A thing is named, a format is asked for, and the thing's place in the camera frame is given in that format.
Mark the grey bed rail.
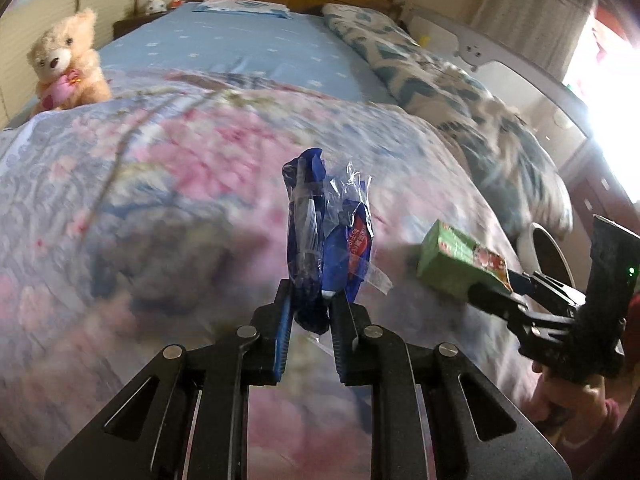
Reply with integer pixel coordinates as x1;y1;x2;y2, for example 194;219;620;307
405;7;601;171

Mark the blue and white pillow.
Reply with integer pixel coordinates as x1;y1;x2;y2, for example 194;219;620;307
192;0;293;20

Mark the white and blue printed duvet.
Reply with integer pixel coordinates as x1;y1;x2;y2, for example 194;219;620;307
322;2;573;241

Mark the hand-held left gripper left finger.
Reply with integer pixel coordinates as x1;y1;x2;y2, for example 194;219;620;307
44;277;296;480

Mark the beige teddy bear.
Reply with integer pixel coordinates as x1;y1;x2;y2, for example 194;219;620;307
26;7;113;118

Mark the black trash bin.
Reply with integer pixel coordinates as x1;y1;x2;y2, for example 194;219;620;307
515;222;576;293

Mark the pink floral blanket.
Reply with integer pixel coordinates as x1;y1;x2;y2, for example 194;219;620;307
0;70;556;480

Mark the blue plastic wrapper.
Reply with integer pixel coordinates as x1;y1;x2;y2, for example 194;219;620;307
281;147;393;335

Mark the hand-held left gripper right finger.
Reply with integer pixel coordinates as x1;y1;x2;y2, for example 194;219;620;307
327;290;572;480

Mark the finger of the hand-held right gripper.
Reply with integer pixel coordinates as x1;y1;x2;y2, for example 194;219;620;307
466;282;577;342
509;270;587;307

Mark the person's right hand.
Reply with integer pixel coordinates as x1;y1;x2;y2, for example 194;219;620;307
529;360;609;433

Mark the grey striped curtain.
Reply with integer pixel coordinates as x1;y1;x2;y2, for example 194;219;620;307
470;0;598;86

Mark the green juice carton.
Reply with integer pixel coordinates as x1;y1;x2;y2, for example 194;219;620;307
416;219;513;301

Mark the light blue bed sheet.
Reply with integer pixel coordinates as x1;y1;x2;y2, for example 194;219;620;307
95;2;401;111

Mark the person's right forearm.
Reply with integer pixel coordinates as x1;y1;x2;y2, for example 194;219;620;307
555;390;633;456

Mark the brown dresser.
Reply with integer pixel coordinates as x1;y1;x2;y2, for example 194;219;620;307
560;140;640;241

